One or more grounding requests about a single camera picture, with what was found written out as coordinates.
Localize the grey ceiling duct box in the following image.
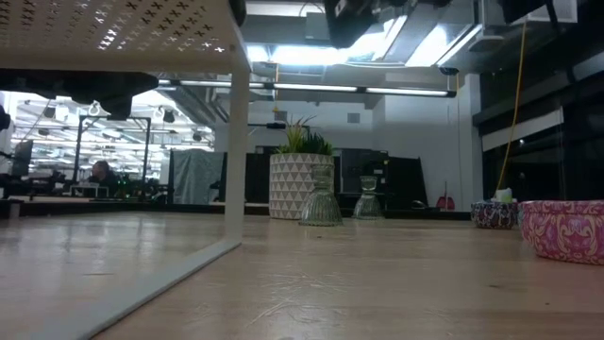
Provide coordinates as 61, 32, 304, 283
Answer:
304, 11, 337, 43

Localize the black computer monitor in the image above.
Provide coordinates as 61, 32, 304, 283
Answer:
9, 139, 35, 179

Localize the red dustpan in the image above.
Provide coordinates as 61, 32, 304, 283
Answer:
434, 180, 457, 212

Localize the black boom pole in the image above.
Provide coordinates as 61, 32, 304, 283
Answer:
244, 121, 288, 131

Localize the black frame stand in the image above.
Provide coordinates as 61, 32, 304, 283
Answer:
73, 114, 153, 195

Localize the yellow extension cable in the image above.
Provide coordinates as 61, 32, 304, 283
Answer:
495, 21, 529, 193

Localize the black equipment cabinet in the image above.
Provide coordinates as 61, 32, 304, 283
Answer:
335, 147, 428, 212

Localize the pink ball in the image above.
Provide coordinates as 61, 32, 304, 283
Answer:
518, 199, 604, 265

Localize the long linear ceiling light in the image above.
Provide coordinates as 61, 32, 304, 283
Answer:
158, 78, 458, 99

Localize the person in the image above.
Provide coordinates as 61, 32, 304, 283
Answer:
86, 159, 120, 198

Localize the potted plant patterned white pot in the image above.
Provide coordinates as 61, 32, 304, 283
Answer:
268, 115, 336, 222

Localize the white perforated metal shelf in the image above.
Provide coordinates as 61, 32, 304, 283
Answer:
0, 0, 251, 340

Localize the black partition panel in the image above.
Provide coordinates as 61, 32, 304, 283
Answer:
243, 151, 273, 205

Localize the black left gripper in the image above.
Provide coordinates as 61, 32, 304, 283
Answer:
92, 70, 159, 122

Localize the grey cloth cover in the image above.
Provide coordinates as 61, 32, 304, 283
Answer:
168, 148, 226, 206

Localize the ribbed glass candlestick holder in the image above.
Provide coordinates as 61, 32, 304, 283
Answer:
351, 175, 384, 221
298, 163, 344, 228

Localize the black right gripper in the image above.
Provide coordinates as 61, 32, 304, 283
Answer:
228, 0, 248, 28

